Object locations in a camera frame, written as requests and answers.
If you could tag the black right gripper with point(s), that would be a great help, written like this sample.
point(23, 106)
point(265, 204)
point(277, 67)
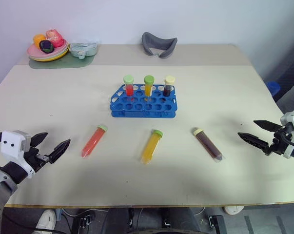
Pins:
point(278, 143)

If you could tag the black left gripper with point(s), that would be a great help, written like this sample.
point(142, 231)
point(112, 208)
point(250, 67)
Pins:
point(37, 159)

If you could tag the dark tube with cream cap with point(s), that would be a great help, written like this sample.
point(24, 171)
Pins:
point(207, 145)
point(168, 90)

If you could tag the yellow tube with green cap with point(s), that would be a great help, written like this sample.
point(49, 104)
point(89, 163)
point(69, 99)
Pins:
point(148, 89)
point(151, 146)

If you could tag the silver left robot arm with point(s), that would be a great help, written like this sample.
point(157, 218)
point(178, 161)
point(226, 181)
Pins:
point(0, 187)

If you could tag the red tube with green cap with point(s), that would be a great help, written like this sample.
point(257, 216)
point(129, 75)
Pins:
point(129, 89)
point(94, 141)

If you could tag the blue test tube rack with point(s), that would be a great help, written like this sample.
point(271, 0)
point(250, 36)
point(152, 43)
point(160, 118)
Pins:
point(142, 109)

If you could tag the bystander in dark clothes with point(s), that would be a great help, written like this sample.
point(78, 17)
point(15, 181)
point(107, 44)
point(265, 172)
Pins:
point(290, 73)

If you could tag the white shoe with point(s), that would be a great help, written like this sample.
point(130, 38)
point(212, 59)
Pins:
point(47, 219)
point(234, 209)

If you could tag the green table mat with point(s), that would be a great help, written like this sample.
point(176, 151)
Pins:
point(64, 64)

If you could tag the stack of coloured plates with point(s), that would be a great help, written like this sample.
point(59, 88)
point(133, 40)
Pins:
point(61, 54)

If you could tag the pink plate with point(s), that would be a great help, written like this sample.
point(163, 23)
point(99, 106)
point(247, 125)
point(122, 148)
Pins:
point(34, 51)

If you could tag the dark purple toy fruit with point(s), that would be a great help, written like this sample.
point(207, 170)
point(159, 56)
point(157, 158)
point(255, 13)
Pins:
point(46, 46)

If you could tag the pale green pouch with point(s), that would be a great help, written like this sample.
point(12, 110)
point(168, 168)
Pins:
point(84, 50)

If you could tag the orange toy fruit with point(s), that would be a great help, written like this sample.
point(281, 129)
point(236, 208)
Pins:
point(38, 39)

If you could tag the grey curved headband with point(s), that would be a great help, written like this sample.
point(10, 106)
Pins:
point(151, 46)

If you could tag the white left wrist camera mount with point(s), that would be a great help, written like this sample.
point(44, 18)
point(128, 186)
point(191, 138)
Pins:
point(10, 143)

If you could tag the black metal floor bracket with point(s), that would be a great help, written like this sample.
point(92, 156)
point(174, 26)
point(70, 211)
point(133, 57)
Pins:
point(84, 222)
point(216, 223)

